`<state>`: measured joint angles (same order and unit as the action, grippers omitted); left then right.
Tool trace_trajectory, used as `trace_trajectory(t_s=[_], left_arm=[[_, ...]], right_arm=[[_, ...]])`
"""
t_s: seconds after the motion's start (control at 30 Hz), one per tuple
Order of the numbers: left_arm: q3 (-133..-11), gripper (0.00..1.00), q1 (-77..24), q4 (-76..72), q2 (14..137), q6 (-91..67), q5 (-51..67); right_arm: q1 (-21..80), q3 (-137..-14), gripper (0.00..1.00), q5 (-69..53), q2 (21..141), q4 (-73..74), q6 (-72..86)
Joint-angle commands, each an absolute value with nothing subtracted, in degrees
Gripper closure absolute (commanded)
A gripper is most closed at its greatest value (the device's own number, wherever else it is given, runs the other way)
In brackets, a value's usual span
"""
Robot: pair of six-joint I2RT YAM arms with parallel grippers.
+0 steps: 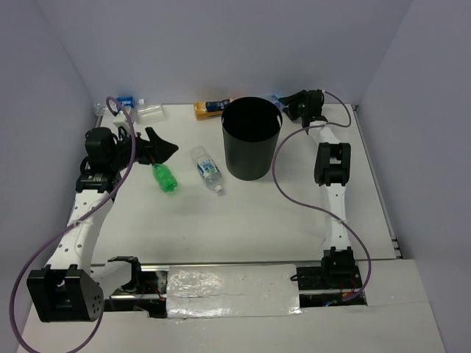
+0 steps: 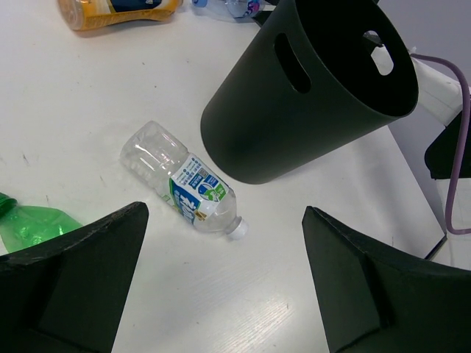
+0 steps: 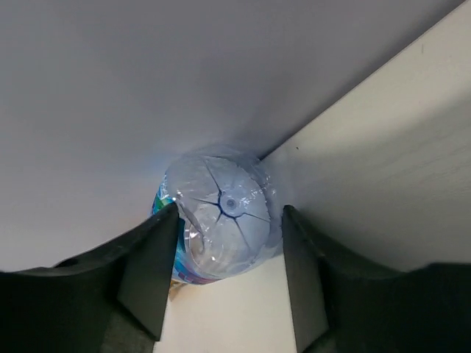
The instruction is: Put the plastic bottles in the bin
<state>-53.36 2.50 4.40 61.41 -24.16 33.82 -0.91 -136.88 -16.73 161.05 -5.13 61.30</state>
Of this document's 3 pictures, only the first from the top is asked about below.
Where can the orange juice bottle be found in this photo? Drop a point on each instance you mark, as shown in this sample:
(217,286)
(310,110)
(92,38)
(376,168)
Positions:
(208,109)

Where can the clear bottle purple-blue label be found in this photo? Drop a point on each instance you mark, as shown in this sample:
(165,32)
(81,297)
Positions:
(276,102)

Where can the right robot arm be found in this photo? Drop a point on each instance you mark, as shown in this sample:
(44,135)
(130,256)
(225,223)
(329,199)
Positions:
(331,173)

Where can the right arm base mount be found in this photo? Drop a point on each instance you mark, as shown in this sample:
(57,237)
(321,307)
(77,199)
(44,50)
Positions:
(317,290)

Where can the green plastic bottle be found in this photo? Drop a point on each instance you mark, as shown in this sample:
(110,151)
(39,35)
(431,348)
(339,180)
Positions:
(164,177)

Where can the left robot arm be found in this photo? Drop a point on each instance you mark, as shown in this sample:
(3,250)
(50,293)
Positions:
(67,288)

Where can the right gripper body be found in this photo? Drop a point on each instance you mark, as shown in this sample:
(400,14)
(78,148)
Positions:
(297,111)

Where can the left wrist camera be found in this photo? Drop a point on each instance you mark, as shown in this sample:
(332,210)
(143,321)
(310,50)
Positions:
(120,120)

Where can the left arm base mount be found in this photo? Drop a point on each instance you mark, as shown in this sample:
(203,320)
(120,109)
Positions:
(147,295)

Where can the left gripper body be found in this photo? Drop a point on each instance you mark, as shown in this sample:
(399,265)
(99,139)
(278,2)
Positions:
(124,151)

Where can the silver tape sheet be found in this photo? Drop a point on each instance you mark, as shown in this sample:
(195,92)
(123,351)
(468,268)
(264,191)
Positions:
(231,291)

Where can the clear bottle green-blue label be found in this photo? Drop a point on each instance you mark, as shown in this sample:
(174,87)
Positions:
(208,170)

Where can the black plastic bin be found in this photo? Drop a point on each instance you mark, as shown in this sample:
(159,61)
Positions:
(250,128)

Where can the clear plastic cup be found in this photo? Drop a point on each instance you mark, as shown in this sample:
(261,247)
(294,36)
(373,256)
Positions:
(150,113)

